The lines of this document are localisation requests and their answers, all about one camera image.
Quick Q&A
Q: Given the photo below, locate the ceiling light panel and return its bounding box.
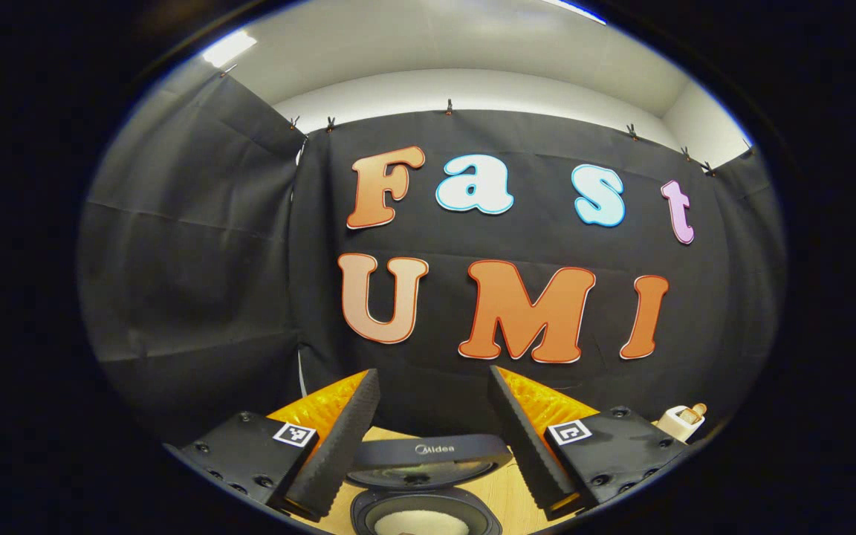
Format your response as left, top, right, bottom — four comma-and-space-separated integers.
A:
201, 30, 258, 68

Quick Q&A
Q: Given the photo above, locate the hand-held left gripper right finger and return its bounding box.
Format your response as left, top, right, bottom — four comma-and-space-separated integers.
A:
489, 364, 696, 521

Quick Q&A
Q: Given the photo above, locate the white toaster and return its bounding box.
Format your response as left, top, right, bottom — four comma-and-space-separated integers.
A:
657, 405, 706, 443

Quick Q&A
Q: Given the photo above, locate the row of backdrop clips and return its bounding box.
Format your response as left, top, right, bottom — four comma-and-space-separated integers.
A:
220, 65, 757, 176

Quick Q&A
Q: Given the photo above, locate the black backdrop cloth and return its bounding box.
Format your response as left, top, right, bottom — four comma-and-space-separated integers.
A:
75, 71, 789, 447

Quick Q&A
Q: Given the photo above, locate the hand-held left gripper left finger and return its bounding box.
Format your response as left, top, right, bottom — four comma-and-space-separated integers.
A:
164, 368, 382, 523

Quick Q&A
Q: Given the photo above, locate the black rice cooker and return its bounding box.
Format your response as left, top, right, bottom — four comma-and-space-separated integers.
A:
345, 433, 514, 535

